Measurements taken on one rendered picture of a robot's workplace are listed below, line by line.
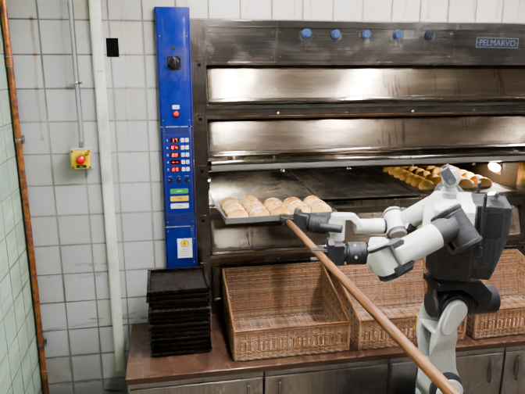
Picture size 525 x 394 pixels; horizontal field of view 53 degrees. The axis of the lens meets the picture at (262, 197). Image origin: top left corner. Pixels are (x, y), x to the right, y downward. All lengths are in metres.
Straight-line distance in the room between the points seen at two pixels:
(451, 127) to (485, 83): 0.29
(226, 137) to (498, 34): 1.54
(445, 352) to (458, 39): 1.61
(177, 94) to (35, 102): 0.65
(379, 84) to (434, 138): 0.44
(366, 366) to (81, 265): 1.49
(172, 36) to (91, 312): 1.45
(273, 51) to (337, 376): 1.58
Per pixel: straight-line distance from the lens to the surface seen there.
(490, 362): 2.95
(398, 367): 2.72
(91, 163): 2.64
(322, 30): 2.78
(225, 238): 2.80
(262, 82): 2.70
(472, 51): 3.11
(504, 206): 2.08
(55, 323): 3.01
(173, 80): 2.62
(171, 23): 2.62
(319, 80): 2.77
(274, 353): 2.55
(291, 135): 2.75
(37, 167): 2.76
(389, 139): 2.91
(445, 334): 2.23
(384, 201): 2.98
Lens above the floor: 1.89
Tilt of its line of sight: 14 degrees down
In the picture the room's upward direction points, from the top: straight up
